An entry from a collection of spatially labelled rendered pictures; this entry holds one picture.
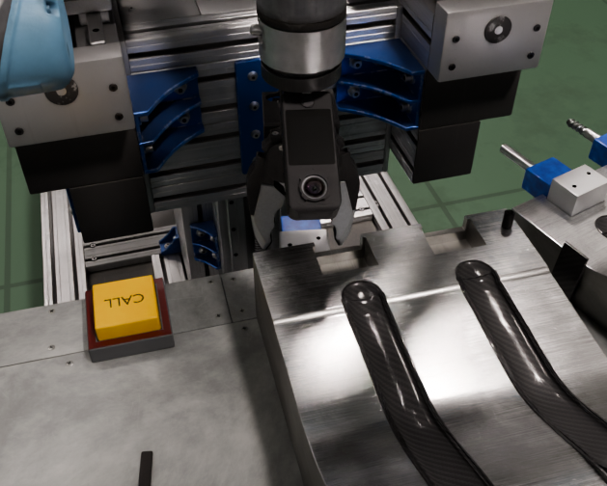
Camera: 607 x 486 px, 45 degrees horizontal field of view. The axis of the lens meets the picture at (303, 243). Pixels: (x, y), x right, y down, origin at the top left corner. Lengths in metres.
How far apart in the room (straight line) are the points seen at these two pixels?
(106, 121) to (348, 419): 0.43
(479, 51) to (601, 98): 1.89
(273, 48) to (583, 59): 2.45
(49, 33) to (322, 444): 0.34
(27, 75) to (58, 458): 0.34
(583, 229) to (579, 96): 1.97
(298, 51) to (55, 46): 0.22
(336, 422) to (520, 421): 0.14
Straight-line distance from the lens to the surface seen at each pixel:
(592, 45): 3.13
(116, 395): 0.72
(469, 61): 0.93
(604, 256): 0.80
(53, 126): 0.84
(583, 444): 0.58
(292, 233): 0.77
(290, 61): 0.63
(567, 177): 0.84
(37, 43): 0.49
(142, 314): 0.73
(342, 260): 0.72
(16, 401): 0.74
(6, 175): 2.41
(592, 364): 0.66
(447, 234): 0.75
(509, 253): 0.72
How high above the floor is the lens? 1.37
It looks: 43 degrees down
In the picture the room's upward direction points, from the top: straight up
